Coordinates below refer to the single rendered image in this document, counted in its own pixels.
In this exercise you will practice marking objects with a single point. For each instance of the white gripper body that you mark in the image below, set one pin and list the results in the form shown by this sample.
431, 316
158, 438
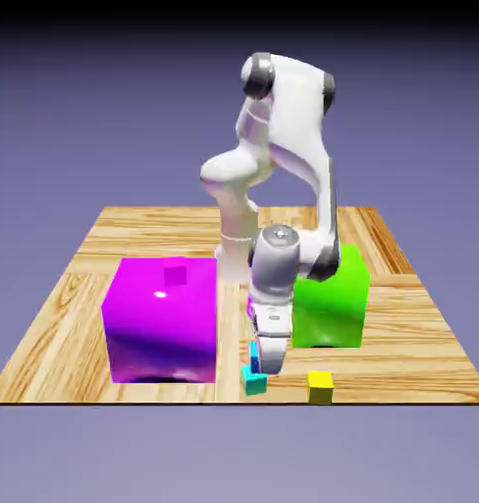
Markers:
273, 353

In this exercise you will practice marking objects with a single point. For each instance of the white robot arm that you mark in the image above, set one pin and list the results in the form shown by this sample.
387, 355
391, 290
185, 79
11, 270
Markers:
294, 118

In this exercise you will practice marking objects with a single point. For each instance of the small cyan cube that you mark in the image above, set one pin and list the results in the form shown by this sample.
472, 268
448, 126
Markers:
254, 383

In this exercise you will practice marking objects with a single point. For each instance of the small yellow cube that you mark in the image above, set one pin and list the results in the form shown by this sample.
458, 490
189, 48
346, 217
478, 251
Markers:
320, 387

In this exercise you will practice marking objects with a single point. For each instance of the small magenta cube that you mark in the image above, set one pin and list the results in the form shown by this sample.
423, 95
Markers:
175, 276

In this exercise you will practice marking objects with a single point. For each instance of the large green box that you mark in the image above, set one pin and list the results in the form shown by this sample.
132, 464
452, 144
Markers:
329, 310

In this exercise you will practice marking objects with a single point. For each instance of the large magenta box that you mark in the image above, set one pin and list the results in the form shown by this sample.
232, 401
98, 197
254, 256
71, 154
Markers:
161, 314

